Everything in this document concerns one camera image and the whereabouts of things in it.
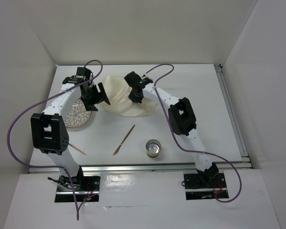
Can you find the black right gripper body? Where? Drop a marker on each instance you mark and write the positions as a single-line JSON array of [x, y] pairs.
[[137, 98]]

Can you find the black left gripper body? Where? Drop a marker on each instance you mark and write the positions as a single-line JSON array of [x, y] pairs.
[[91, 95]]

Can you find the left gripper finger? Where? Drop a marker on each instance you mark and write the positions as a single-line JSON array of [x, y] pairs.
[[103, 95], [89, 106]]

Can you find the cream cloth napkin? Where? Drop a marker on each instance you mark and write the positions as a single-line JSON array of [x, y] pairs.
[[117, 91]]

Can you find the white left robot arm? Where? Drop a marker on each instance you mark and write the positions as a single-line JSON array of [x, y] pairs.
[[49, 133]]

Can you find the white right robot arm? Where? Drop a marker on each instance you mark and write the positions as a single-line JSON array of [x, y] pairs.
[[181, 118]]

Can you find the floral patterned ceramic plate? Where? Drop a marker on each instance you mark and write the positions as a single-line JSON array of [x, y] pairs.
[[78, 115]]

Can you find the copper fork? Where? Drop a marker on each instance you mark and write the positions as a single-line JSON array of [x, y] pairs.
[[74, 147]]

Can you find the copper knife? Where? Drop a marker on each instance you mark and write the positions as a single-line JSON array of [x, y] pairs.
[[120, 145]]

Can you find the metal cup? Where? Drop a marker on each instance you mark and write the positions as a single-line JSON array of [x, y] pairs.
[[153, 148]]

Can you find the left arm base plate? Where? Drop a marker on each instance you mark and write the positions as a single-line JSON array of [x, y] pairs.
[[88, 189]]

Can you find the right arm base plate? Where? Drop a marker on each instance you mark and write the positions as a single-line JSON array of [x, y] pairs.
[[196, 190]]

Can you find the aluminium front rail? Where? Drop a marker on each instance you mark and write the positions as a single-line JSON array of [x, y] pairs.
[[136, 168]]

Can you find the aluminium rail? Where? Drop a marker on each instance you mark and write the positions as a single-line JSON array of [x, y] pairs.
[[136, 168], [230, 108]]

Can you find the aluminium right side rail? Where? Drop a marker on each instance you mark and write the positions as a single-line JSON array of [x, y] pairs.
[[230, 108]]

